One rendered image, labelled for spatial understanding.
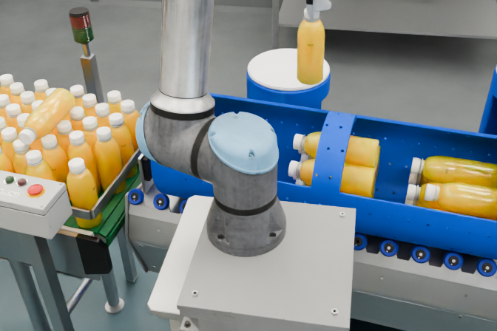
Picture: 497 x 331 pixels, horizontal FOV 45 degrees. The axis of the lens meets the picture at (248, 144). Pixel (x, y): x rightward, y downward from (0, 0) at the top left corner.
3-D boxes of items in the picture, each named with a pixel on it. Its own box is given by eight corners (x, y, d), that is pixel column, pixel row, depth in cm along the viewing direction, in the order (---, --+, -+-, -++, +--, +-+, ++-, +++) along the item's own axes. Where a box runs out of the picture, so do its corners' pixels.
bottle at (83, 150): (106, 192, 173) (95, 140, 162) (83, 202, 170) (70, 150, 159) (95, 179, 178) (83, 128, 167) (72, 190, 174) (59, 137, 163)
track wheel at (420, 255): (434, 250, 142) (433, 250, 144) (416, 241, 143) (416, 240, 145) (424, 267, 142) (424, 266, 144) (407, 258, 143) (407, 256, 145)
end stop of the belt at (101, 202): (95, 219, 157) (93, 210, 155) (92, 218, 157) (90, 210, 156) (157, 134, 188) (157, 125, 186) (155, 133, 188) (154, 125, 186)
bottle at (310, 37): (297, 71, 165) (298, 9, 154) (322, 72, 164) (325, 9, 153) (296, 85, 160) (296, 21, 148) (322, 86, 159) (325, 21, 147)
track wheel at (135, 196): (143, 190, 161) (146, 189, 162) (128, 187, 162) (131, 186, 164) (140, 206, 160) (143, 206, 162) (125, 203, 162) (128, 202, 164)
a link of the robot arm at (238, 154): (257, 219, 102) (256, 156, 94) (192, 193, 108) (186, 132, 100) (290, 180, 110) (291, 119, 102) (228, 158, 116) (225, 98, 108)
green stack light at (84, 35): (88, 44, 192) (85, 30, 189) (70, 42, 193) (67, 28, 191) (97, 35, 197) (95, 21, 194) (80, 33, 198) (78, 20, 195)
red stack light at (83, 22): (85, 30, 189) (83, 18, 187) (67, 27, 190) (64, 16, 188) (95, 21, 194) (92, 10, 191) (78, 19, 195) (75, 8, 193)
